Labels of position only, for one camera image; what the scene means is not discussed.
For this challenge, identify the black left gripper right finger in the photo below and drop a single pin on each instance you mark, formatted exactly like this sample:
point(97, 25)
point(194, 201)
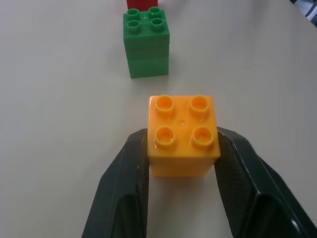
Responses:
point(257, 198)

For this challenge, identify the yellow studded building block cube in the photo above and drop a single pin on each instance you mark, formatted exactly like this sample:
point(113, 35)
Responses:
point(183, 135)

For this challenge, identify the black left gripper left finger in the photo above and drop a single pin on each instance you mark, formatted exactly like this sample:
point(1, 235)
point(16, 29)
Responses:
point(119, 188)

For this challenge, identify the red building block cube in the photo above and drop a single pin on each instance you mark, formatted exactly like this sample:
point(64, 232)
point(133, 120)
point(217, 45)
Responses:
point(142, 5)

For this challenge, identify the green studded building block cube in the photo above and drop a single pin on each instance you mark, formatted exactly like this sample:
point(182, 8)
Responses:
point(146, 47)

